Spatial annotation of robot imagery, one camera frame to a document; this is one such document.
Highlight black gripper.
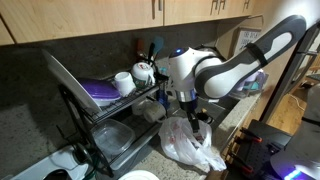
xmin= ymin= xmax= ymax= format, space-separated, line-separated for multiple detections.
xmin=181 ymin=100 xmax=206 ymax=145

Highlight white plastic shopping bag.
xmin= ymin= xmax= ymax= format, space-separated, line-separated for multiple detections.
xmin=158 ymin=116 xmax=228 ymax=173

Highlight gray plate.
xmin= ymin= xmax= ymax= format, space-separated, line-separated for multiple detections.
xmin=118 ymin=169 xmax=160 ymax=180

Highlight steel kitchen sink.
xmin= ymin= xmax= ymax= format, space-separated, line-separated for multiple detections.
xmin=166 ymin=94 xmax=241 ymax=131

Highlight blue dish soap bottle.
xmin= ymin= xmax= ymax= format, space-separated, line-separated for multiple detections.
xmin=155 ymin=87 xmax=172 ymax=112

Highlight black clamp with red tip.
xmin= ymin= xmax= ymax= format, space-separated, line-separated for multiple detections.
xmin=229 ymin=153 xmax=255 ymax=175
xmin=239 ymin=127 xmax=263 ymax=144

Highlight black utensil holder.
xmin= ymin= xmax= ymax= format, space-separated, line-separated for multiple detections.
xmin=153 ymin=71 xmax=169 ymax=91

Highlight white ceramic cup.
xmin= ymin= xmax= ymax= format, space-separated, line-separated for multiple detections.
xmin=131 ymin=98 xmax=148 ymax=116

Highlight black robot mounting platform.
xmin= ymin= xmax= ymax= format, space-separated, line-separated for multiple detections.
xmin=226 ymin=119 xmax=294 ymax=180

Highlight white water filter pitcher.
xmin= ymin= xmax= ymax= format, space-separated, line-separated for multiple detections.
xmin=233 ymin=69 xmax=268 ymax=98

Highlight white mug with print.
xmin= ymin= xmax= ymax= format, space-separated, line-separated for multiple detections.
xmin=130 ymin=61 xmax=156 ymax=89

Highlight clear plastic container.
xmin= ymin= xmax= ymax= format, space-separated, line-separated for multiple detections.
xmin=90 ymin=118 xmax=136 ymax=158

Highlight dark metal stand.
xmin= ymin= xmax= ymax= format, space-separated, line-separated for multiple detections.
xmin=259 ymin=24 xmax=320 ymax=124

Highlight plain white mug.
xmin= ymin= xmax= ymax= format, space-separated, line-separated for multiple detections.
xmin=114 ymin=71 xmax=138 ymax=98

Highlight black kitchen utensil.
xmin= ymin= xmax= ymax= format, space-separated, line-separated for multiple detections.
xmin=147 ymin=42 xmax=156 ymax=66

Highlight blue spatula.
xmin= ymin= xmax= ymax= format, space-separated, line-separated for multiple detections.
xmin=152 ymin=35 xmax=165 ymax=56

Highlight red spatula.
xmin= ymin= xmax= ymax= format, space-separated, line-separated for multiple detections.
xmin=135 ymin=38 xmax=148 ymax=59

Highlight purple bowl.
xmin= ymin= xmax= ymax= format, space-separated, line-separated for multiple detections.
xmin=78 ymin=78 xmax=122 ymax=108

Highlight black wire dish rack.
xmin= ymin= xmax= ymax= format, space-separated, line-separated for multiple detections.
xmin=56 ymin=71 xmax=169 ymax=178

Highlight framed wall picture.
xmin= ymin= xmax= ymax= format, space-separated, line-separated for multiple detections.
xmin=233 ymin=28 xmax=263 ymax=56

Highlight wooden wall cabinets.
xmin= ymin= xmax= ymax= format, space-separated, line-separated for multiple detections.
xmin=0 ymin=0 xmax=264 ymax=46

